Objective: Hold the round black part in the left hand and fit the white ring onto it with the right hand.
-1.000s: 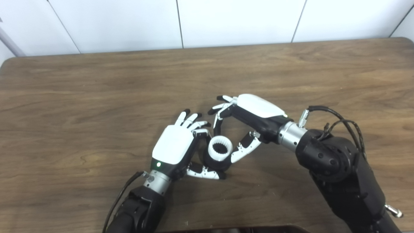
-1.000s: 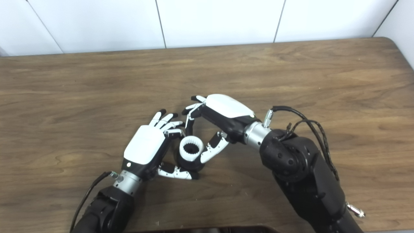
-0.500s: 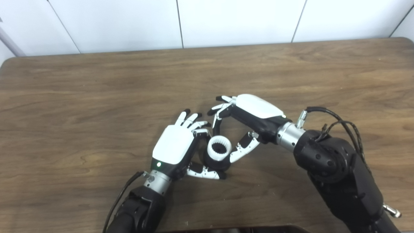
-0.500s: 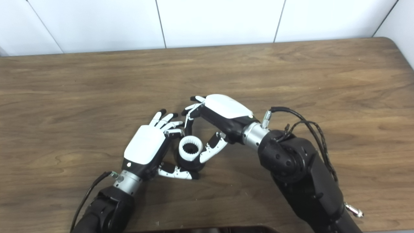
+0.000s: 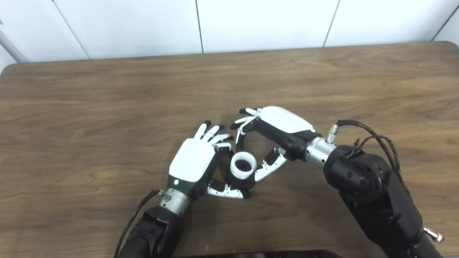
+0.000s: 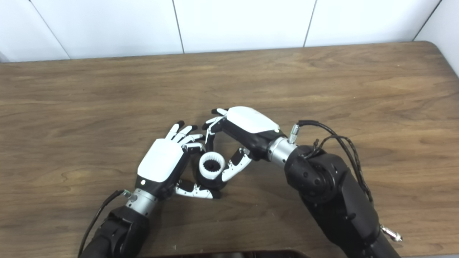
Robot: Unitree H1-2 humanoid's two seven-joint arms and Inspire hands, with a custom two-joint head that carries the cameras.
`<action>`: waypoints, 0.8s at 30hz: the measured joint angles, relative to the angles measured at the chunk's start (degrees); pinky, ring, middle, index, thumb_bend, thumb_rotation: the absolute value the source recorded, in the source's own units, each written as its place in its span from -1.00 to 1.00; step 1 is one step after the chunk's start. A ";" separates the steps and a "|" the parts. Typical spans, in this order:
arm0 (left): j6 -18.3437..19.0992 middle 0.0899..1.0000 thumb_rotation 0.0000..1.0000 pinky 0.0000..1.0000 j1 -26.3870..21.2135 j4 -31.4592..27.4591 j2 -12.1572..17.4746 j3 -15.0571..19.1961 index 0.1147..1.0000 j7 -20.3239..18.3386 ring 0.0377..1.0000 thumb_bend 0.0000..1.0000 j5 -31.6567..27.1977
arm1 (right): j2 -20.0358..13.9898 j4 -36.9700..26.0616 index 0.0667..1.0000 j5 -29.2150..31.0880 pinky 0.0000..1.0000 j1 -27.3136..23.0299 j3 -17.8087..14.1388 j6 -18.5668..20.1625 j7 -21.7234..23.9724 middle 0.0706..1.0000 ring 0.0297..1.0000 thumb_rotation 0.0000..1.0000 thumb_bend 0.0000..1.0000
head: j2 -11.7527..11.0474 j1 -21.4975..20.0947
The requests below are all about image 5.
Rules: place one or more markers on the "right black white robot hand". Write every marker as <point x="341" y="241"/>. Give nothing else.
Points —
<point x="283" y="123"/>

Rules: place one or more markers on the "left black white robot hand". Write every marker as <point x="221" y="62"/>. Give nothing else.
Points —
<point x="193" y="161"/>

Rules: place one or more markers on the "round black plastic part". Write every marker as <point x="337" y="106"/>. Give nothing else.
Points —
<point x="246" y="183"/>

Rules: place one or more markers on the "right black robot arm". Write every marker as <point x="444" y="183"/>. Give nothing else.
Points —
<point x="373" y="193"/>

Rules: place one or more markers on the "grey wall corner post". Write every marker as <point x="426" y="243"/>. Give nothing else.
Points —
<point x="12" y="48"/>

